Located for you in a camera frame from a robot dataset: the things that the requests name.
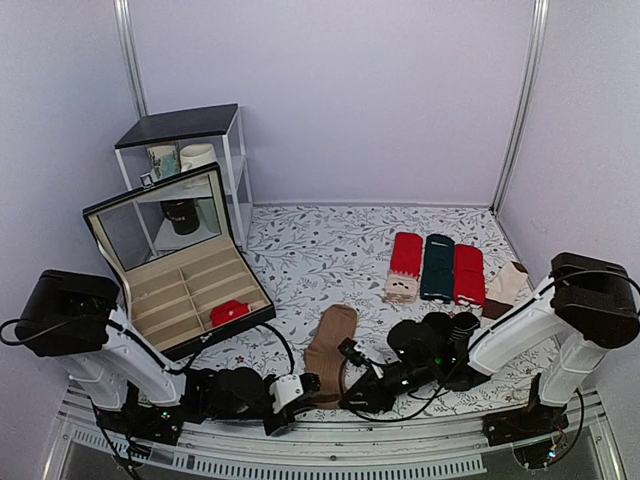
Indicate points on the patterned ceramic mug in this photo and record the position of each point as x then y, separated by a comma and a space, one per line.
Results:
164, 158

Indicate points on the black mug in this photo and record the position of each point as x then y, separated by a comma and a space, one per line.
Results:
182, 215

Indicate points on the black sock white stripes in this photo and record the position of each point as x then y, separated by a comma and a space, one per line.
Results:
440, 328

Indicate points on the white frame black top shelf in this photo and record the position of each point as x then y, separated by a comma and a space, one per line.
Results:
181, 141

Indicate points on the floral patterned table mat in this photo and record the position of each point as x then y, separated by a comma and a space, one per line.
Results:
309, 258

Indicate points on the cream brown striped sock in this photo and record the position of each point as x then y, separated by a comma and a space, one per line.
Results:
503, 288

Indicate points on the dark green sock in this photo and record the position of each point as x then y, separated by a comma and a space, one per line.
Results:
437, 279

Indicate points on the left aluminium corner post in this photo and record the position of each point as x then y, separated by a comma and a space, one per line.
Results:
128, 48

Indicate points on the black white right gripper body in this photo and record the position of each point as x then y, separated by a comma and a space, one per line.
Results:
375, 368

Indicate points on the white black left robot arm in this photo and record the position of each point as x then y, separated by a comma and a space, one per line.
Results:
78, 319

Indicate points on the red sock with face pattern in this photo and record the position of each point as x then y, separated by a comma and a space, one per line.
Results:
403, 279

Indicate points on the right aluminium corner post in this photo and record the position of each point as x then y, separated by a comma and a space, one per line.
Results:
531, 68

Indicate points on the aluminium corner post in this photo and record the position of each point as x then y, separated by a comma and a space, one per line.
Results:
531, 68
128, 48

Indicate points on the red rolled sock in box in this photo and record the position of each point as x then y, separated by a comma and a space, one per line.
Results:
228, 312

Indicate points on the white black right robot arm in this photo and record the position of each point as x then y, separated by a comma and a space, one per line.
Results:
593, 300

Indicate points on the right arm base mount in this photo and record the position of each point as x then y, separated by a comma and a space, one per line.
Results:
523, 423

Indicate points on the brown ribbed sock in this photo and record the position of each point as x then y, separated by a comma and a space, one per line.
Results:
322, 356

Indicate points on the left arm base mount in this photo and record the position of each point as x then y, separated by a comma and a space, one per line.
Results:
156, 424

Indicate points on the white ceramic mug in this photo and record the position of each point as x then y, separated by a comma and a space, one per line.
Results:
194, 156

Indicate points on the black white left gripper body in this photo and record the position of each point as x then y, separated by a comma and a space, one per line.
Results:
283, 421

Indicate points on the black grey striped sock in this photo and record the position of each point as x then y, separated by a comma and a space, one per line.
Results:
464, 324

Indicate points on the black compartment storage box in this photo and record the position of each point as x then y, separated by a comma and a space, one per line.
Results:
169, 296

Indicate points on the red white sock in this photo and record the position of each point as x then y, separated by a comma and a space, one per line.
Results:
469, 280

